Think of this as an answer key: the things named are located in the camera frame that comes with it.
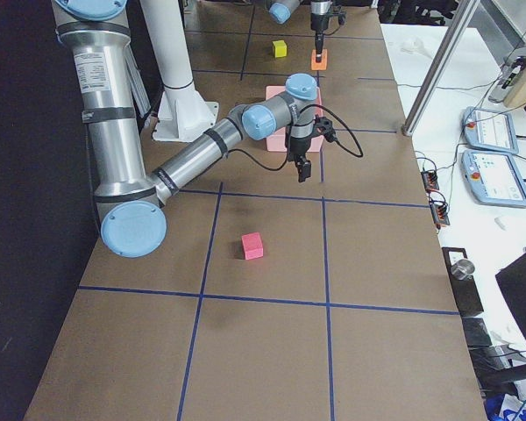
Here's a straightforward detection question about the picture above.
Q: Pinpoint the teach pendant tablet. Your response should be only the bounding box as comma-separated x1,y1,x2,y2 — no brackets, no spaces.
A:
461,149,526,209
462,107,519,154

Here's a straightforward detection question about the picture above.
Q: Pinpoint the lower teach pendant tablet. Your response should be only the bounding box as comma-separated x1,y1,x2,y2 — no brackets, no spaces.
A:
461,149,526,209

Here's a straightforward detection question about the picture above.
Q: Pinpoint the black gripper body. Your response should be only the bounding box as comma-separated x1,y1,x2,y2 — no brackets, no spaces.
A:
309,0,346,32
288,115,337,161

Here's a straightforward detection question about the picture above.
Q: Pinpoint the upper teach pendant tablet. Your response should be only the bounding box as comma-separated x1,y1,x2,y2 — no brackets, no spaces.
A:
462,107,519,154

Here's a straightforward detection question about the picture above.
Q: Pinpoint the aluminium frame post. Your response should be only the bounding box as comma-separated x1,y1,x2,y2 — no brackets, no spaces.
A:
402,0,480,137

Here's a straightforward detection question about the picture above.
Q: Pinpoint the yellow green foam cube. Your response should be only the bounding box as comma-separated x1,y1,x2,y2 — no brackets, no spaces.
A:
272,39,288,58

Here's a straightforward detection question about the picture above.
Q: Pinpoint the red foam cube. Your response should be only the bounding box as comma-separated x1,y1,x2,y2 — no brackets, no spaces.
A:
241,232,264,260

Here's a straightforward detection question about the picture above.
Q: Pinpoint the crumpled white tissue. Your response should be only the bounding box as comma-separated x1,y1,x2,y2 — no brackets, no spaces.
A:
401,38,433,60

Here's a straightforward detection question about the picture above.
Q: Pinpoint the pink plastic bin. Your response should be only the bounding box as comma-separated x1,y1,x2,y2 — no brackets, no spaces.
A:
265,85,324,154

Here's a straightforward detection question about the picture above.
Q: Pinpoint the black box on desk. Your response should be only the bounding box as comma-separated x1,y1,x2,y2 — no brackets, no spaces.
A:
442,246,484,318

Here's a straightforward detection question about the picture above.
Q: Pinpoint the orange black connector block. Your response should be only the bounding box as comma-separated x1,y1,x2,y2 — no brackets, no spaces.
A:
429,199,450,229
421,169,439,191

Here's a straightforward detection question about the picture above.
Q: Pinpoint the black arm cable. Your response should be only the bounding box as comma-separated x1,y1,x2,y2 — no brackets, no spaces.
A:
227,104,364,172

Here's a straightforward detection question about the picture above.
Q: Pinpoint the white pedestal column with base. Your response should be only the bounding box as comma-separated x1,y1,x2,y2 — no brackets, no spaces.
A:
140,0,219,142

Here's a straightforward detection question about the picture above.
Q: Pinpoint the orange foam cube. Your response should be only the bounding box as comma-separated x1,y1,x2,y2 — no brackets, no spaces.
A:
310,49,328,71

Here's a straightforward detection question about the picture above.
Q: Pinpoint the small metal cup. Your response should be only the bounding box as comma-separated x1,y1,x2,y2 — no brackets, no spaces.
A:
450,259,475,281

